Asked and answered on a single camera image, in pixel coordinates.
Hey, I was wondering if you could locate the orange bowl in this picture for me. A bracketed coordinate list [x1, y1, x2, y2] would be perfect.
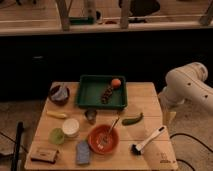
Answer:
[87, 124, 119, 155]

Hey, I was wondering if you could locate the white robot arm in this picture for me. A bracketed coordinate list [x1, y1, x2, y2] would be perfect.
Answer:
[159, 62, 213, 115]

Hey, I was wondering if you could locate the dark brown bowl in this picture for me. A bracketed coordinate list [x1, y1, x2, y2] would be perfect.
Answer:
[48, 84, 70, 106]

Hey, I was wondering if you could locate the black pole stand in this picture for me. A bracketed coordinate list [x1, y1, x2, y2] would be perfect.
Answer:
[11, 122, 24, 171]

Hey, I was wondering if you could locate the orange fruit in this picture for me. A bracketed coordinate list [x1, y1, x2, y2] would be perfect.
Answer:
[111, 78, 121, 89]

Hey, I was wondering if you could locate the blue grey sponge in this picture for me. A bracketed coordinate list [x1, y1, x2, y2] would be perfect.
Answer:
[76, 140, 90, 165]

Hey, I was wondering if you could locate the yellow banana toy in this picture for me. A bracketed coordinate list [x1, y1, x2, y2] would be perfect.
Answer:
[46, 111, 67, 119]

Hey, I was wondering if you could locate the light green cup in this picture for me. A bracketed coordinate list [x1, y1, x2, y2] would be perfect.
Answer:
[49, 128, 65, 145]

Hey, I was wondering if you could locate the small metal cup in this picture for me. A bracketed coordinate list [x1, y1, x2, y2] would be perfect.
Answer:
[85, 109, 97, 124]

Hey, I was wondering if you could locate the green plastic tray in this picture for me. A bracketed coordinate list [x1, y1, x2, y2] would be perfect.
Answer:
[75, 75, 127, 110]

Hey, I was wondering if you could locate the black floor cable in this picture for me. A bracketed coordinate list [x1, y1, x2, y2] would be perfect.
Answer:
[169, 132, 213, 171]

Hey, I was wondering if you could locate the wooden block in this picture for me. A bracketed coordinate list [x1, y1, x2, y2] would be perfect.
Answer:
[30, 147, 59, 164]

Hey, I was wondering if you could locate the green cucumber toy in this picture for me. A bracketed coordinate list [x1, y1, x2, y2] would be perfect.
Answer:
[122, 113, 143, 126]

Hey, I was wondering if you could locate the white cup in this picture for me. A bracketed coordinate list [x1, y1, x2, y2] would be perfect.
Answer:
[62, 118, 80, 138]

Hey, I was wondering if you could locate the white handled black brush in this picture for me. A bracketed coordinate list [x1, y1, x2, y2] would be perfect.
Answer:
[131, 126, 165, 155]

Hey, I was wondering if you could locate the grey cloth in bowl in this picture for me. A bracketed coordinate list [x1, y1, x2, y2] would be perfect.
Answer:
[52, 85, 68, 101]

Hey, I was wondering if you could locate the brown pine cone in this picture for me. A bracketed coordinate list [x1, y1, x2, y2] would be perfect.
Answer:
[101, 86, 113, 104]

